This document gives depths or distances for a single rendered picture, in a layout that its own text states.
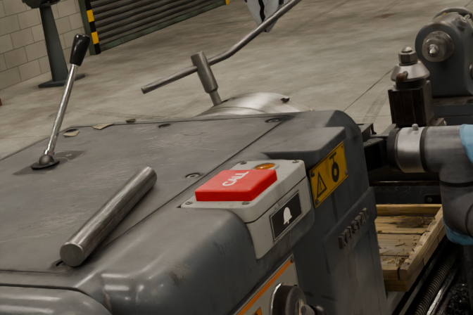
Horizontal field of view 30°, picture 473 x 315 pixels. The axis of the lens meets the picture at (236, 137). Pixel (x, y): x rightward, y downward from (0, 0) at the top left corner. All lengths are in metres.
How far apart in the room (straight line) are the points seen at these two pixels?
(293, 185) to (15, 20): 10.23
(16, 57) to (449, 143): 9.72
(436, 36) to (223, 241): 1.68
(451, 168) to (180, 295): 0.82
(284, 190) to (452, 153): 0.62
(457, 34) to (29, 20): 9.18
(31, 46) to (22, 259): 10.43
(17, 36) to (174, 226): 10.28
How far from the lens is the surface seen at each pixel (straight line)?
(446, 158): 1.44
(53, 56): 10.13
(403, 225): 1.72
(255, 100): 1.32
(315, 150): 0.93
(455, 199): 1.46
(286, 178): 0.86
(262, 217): 0.81
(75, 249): 0.73
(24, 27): 11.14
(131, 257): 0.73
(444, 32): 2.39
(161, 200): 0.86
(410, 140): 1.46
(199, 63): 1.34
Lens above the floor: 1.51
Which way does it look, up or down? 14 degrees down
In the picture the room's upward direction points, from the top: 10 degrees counter-clockwise
